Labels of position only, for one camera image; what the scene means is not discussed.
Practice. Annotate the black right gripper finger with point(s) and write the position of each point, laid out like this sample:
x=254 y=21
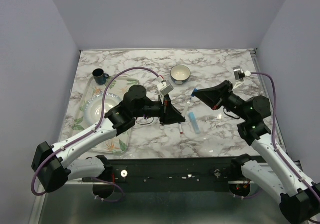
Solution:
x=215 y=91
x=212 y=102

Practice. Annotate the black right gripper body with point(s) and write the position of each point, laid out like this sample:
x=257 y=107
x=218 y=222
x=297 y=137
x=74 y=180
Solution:
x=226 y=94

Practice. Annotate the dark blue mug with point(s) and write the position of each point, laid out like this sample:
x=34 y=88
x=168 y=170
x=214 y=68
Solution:
x=100 y=76

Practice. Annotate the dark teal bowl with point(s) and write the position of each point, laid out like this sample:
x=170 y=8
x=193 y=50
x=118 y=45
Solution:
x=180 y=74

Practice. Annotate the light blue highlighter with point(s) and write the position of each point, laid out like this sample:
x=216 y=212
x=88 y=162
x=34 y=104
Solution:
x=194 y=123

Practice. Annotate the white blue-rimmed plate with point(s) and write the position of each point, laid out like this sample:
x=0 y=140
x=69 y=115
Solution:
x=93 y=108

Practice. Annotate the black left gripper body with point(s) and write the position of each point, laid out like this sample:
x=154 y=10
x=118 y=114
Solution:
x=164 y=104

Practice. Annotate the small blue pen cap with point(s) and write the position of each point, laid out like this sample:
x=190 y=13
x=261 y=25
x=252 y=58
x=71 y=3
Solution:
x=194 y=91

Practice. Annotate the black front mounting rail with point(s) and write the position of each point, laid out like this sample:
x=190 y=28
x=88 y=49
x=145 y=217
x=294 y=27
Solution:
x=174 y=174

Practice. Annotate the white blue-tipped pen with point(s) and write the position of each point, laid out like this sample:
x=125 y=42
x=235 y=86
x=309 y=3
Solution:
x=187 y=106

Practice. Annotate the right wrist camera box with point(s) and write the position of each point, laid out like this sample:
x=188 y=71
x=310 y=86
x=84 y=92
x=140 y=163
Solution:
x=240 y=75

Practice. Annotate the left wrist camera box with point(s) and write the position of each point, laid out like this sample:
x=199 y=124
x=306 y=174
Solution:
x=165 y=87

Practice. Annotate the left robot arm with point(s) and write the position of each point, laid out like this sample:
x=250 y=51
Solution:
x=56 y=164

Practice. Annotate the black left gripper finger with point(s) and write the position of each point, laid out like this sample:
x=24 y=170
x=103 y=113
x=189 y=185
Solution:
x=171 y=109
x=173 y=119

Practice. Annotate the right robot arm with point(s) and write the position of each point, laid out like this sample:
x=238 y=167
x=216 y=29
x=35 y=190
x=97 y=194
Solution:
x=295 y=192

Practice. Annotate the floral rectangular tray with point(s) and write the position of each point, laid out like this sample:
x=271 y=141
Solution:
x=119 y=144

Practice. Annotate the white red-tipped marker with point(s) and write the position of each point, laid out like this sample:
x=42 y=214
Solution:
x=180 y=128

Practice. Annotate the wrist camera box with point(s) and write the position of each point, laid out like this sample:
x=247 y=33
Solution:
x=240 y=75
x=165 y=87

